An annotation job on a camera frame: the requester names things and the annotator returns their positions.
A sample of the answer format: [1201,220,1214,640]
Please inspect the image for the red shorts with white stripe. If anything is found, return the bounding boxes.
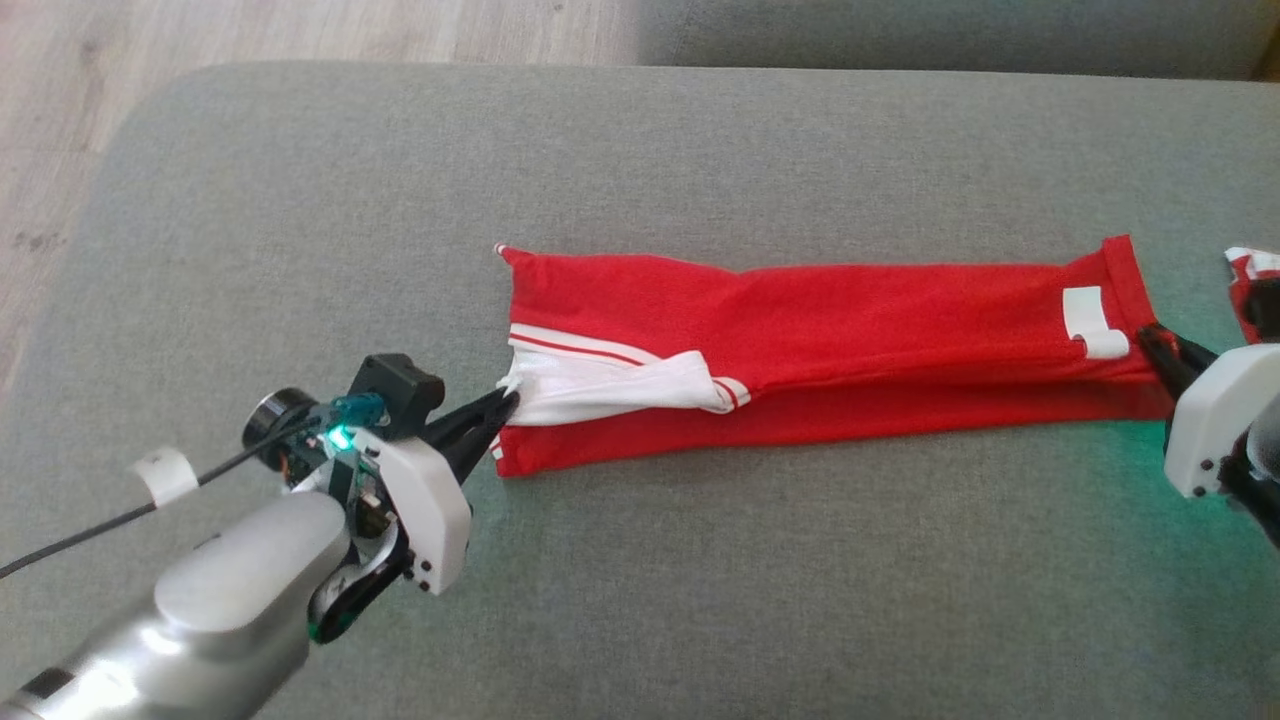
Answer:
[1225,247,1280,346]

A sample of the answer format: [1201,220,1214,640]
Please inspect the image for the grey sofa section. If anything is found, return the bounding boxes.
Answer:
[638,0,1280,81]

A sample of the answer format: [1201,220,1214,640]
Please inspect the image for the red Bulls 23 jersey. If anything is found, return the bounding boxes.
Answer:
[493,235,1176,479]

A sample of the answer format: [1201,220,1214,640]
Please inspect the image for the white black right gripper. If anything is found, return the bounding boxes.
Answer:
[1140,325,1280,546]

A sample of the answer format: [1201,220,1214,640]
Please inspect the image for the white cable tape tag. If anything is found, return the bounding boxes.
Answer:
[130,448,199,506]

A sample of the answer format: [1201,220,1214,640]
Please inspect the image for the grey fabric sofa seat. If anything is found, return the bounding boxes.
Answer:
[0,62,1280,720]

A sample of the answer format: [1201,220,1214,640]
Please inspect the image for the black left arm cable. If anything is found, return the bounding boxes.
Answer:
[0,393,389,581]

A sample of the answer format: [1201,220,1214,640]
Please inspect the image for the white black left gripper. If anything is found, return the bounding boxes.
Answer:
[308,390,521,646]

